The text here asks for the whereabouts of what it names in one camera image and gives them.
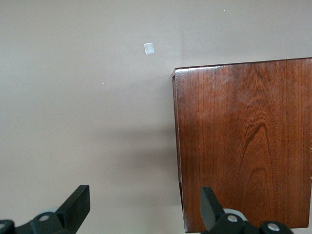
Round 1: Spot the dark brown wooden cabinet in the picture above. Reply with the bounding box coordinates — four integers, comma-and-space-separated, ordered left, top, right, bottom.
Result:
172, 58, 312, 234

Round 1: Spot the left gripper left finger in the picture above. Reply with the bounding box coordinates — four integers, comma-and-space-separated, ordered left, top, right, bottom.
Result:
0, 185, 91, 234

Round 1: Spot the small square tape patch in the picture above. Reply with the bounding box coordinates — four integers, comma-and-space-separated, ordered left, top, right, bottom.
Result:
143, 42, 156, 56

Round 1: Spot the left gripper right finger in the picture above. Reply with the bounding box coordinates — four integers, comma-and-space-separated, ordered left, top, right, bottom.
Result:
200, 186, 296, 234

